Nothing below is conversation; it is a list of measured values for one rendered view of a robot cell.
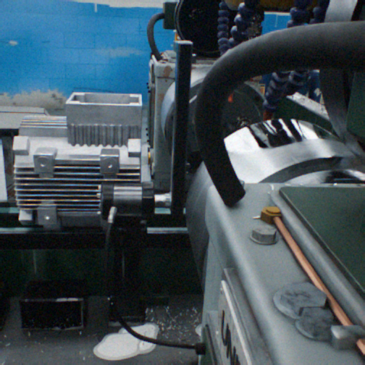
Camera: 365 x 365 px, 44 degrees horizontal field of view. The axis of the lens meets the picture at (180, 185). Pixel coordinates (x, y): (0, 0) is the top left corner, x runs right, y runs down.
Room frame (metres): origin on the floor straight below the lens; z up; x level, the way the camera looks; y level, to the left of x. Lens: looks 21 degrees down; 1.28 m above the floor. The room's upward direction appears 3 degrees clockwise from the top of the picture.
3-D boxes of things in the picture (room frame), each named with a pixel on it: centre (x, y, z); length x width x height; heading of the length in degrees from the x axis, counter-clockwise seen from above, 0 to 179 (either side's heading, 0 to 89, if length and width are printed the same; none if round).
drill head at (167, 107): (1.14, -0.07, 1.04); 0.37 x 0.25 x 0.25; 7
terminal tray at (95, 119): (0.76, 0.13, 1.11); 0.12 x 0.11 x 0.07; 96
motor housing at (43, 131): (0.75, 0.17, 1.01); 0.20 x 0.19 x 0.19; 96
